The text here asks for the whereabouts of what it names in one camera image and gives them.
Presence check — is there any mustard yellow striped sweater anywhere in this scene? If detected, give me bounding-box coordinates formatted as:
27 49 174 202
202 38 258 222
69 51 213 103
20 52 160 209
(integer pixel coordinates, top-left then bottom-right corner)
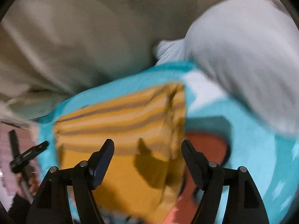
54 83 186 223

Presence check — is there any person's left hand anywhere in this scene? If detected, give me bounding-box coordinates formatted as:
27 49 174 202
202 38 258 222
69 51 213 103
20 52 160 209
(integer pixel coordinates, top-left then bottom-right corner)
15 172 39 201

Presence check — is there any turquoise cartoon plush blanket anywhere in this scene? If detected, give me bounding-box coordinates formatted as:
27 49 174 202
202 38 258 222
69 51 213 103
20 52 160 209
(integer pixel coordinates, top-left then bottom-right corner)
38 62 298 223

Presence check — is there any beige bed sheet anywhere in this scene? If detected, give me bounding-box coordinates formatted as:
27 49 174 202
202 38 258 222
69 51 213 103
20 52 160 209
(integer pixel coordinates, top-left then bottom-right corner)
1 0 222 125

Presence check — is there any light grey pillow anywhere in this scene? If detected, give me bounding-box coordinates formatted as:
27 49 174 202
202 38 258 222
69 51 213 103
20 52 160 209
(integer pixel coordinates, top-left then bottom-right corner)
153 0 298 135

